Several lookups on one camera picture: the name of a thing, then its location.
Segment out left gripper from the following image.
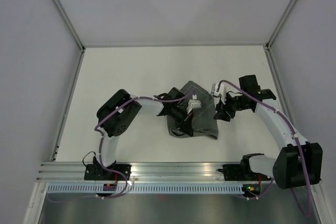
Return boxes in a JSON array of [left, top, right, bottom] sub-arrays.
[[169, 105, 194, 137]]

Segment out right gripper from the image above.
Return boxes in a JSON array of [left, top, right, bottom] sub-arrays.
[[214, 91, 250, 122]]

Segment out grey cloth napkin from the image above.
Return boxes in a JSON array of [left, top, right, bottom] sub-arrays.
[[179, 81, 218, 140]]

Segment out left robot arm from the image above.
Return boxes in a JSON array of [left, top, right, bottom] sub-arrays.
[[94, 88, 202, 180]]

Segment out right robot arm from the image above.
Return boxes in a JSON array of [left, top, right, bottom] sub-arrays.
[[211, 75, 323, 189]]

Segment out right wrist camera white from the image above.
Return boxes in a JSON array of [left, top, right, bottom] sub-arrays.
[[211, 82, 227, 104]]

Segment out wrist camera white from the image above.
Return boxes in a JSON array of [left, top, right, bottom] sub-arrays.
[[186, 99, 202, 113], [211, 82, 227, 104]]

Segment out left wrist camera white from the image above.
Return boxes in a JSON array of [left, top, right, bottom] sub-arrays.
[[186, 99, 202, 113]]

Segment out right side aluminium rail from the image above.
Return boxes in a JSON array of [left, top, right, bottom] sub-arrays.
[[263, 46, 301, 140]]

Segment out aluminium rail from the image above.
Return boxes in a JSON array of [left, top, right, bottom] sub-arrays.
[[48, 47, 86, 162], [36, 162, 241, 183], [263, 46, 301, 140]]

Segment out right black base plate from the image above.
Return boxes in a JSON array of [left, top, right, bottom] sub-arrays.
[[217, 164, 271, 182]]

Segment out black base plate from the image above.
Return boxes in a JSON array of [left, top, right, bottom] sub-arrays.
[[217, 164, 271, 182], [84, 163, 131, 181]]

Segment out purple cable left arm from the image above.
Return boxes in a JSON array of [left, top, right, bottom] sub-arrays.
[[47, 89, 197, 204]]

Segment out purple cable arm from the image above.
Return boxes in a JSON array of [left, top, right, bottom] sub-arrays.
[[47, 89, 197, 204], [217, 79, 314, 218]]

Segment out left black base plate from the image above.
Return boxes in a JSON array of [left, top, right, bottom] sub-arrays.
[[84, 163, 131, 181]]

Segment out left side aluminium rail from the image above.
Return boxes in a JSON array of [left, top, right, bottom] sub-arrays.
[[48, 47, 86, 162]]

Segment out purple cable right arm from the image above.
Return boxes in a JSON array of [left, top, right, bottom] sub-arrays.
[[217, 79, 314, 218]]

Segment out aluminium front rail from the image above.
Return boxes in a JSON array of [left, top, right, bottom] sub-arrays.
[[36, 162, 241, 183]]

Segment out right aluminium frame post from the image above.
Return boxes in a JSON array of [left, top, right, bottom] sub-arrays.
[[264, 0, 298, 50]]

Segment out aluminium frame post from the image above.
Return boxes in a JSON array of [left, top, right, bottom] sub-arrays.
[[264, 0, 298, 50], [51, 0, 85, 52]]

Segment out white slotted cable duct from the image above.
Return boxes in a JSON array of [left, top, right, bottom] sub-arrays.
[[47, 183, 243, 195]]

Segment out left aluminium frame post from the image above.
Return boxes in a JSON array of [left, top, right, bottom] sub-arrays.
[[51, 0, 85, 52]]

